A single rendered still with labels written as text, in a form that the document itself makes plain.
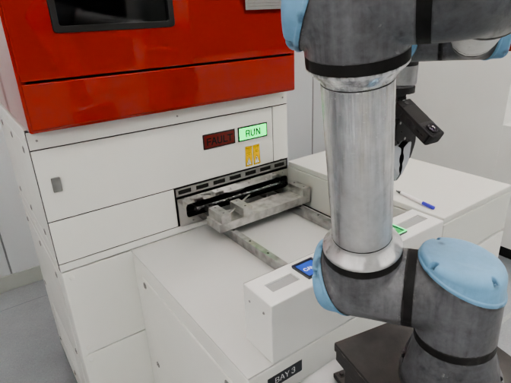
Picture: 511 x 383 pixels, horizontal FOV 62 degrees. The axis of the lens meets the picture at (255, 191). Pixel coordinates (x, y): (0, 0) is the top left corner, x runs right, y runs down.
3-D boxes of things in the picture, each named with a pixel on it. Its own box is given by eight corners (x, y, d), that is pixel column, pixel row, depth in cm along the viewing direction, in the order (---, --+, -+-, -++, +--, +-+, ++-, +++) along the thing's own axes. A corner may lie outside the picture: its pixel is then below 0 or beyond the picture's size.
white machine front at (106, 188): (58, 269, 120) (23, 131, 105) (284, 194, 163) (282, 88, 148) (61, 274, 118) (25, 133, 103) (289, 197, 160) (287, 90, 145)
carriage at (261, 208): (207, 224, 135) (206, 216, 134) (295, 194, 155) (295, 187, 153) (220, 233, 129) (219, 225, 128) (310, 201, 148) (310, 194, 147)
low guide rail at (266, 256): (212, 226, 141) (211, 218, 140) (217, 224, 142) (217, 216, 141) (316, 299, 103) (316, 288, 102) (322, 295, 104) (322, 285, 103)
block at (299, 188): (287, 190, 152) (287, 182, 150) (295, 187, 153) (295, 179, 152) (303, 196, 146) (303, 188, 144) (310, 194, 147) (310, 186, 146)
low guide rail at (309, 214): (277, 204, 155) (276, 196, 154) (280, 203, 156) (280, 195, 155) (389, 261, 117) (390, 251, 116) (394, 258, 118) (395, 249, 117)
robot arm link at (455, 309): (504, 368, 57) (520, 283, 52) (398, 346, 62) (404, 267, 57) (496, 312, 67) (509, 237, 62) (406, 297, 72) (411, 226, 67)
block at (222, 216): (208, 215, 135) (207, 207, 134) (217, 212, 137) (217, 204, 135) (221, 224, 129) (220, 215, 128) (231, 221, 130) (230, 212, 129)
